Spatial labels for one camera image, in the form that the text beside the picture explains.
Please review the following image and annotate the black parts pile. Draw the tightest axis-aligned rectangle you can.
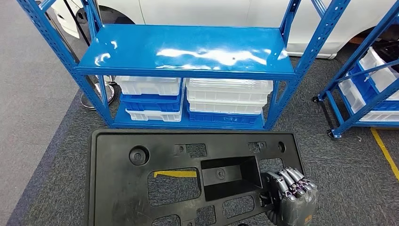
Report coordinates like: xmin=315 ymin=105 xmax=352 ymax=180
xmin=372 ymin=40 xmax=399 ymax=65

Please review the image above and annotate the black stanchion pole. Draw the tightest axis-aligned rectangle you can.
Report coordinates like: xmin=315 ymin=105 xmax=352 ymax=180
xmin=34 ymin=0 xmax=115 ymax=110

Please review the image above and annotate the blue metal shelf rack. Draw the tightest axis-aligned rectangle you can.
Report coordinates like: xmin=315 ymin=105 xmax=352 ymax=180
xmin=17 ymin=0 xmax=351 ymax=131
xmin=312 ymin=0 xmax=399 ymax=138

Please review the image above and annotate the white car red stripe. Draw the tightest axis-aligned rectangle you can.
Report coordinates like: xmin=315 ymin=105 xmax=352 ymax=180
xmin=51 ymin=0 xmax=399 ymax=60

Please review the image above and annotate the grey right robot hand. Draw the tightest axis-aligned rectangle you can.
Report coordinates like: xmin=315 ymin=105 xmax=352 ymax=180
xmin=261 ymin=167 xmax=319 ymax=226

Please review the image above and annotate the black thin rod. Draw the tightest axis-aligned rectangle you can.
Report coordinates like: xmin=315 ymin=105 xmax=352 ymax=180
xmin=63 ymin=0 xmax=92 ymax=47

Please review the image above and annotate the black plastic plate bracket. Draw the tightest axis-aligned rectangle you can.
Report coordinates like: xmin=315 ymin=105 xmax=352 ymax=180
xmin=88 ymin=129 xmax=308 ymax=226

